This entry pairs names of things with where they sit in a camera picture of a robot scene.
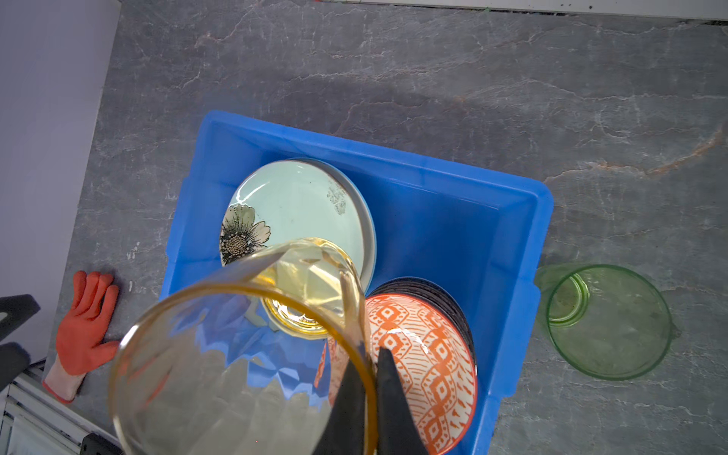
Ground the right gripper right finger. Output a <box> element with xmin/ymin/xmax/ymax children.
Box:
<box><xmin>377</xmin><ymin>348</ymin><xmax>428</xmax><ymax>455</ymax></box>

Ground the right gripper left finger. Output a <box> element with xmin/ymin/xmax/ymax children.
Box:
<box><xmin>313</xmin><ymin>360</ymin><xmax>366</xmax><ymax>455</ymax></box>

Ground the orange patterned bowl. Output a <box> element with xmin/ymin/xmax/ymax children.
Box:
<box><xmin>326</xmin><ymin>293</ymin><xmax>479</xmax><ymax>455</ymax></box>

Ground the amber glass cup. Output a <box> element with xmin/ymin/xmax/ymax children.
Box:
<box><xmin>108</xmin><ymin>238</ymin><xmax>378</xmax><ymax>454</ymax></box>

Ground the green rimmed bottom plate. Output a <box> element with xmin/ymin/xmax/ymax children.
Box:
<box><xmin>219</xmin><ymin>158</ymin><xmax>377</xmax><ymax>289</ymax></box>

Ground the green glass cup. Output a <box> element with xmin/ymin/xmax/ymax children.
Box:
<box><xmin>535</xmin><ymin>263</ymin><xmax>681</xmax><ymax>381</ymax></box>

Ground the blue plastic bin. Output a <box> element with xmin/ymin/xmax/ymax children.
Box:
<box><xmin>162</xmin><ymin>111</ymin><xmax>554</xmax><ymax>454</ymax></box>

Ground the red work glove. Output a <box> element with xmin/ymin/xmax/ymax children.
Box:
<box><xmin>43</xmin><ymin>270</ymin><xmax>119</xmax><ymax>404</ymax></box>

